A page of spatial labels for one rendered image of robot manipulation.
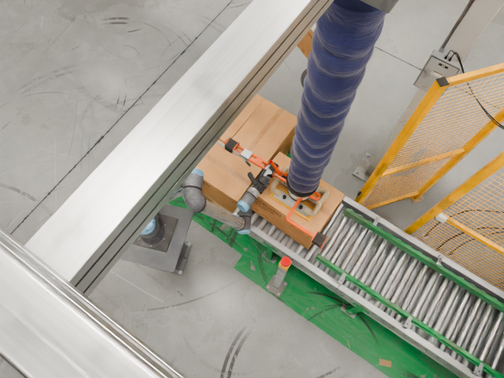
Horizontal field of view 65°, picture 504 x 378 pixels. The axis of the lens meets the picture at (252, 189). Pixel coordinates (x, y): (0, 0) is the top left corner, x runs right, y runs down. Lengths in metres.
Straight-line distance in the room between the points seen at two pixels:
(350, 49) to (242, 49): 0.72
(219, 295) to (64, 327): 3.24
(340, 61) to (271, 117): 2.23
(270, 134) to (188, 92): 2.87
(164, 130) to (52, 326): 0.38
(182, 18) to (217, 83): 4.56
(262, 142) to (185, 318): 1.70
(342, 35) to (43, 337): 1.23
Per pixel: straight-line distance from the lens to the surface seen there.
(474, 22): 2.59
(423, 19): 5.64
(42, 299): 0.50
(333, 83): 1.62
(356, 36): 1.44
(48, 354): 0.49
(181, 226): 3.08
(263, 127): 3.64
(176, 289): 3.75
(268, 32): 0.84
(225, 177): 3.41
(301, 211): 2.86
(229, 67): 0.78
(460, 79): 2.22
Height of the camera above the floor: 3.65
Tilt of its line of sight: 68 degrees down
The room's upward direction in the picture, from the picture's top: straight up
